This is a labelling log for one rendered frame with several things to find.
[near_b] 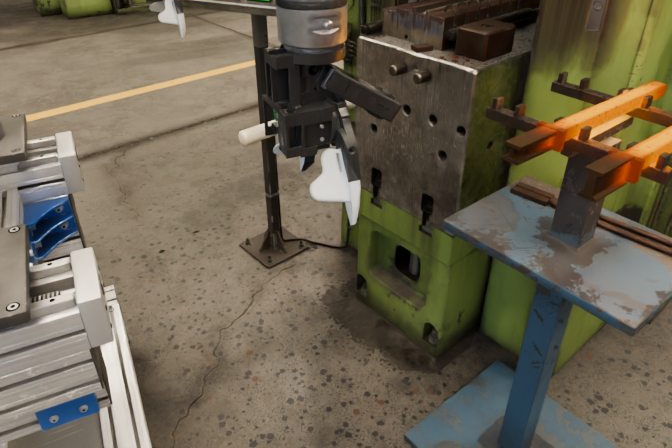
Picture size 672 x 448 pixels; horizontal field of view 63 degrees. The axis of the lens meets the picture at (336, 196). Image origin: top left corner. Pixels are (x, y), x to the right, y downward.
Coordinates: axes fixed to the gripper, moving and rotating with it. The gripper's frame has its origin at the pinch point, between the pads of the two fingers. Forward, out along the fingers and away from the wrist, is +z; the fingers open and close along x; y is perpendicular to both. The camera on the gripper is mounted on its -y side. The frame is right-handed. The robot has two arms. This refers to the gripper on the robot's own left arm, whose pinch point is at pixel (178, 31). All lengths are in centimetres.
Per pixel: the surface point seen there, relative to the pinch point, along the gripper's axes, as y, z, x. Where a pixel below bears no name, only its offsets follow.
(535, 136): -33, -2, 90
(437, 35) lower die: -54, -1, 36
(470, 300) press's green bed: -66, 78, 49
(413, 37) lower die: -52, 1, 29
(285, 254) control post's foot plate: -31, 92, -16
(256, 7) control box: -23.2, -2.3, -6.6
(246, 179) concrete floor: -36, 93, -80
